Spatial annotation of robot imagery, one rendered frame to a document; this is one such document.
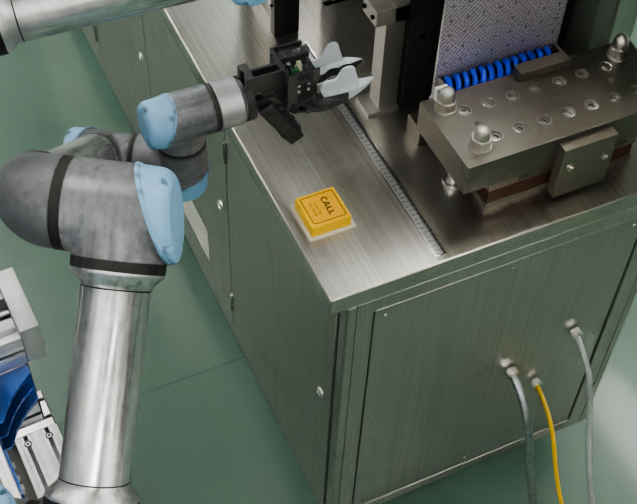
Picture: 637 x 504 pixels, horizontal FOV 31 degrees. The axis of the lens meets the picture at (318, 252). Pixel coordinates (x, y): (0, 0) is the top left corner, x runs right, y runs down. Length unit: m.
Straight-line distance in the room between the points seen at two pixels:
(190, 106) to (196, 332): 1.21
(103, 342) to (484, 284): 0.78
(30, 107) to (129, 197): 2.05
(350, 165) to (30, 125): 1.56
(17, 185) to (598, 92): 0.98
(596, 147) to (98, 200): 0.86
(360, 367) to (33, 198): 0.77
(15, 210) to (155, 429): 1.35
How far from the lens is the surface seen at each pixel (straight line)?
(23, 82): 3.48
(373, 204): 1.89
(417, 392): 2.14
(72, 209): 1.38
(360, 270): 1.80
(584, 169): 1.92
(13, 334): 1.94
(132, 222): 1.36
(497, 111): 1.88
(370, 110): 2.02
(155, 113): 1.69
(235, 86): 1.72
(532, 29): 1.97
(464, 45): 1.90
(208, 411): 2.71
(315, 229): 1.82
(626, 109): 1.94
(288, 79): 1.71
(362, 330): 1.87
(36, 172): 1.40
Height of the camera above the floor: 2.32
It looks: 51 degrees down
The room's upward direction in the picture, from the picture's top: 3 degrees clockwise
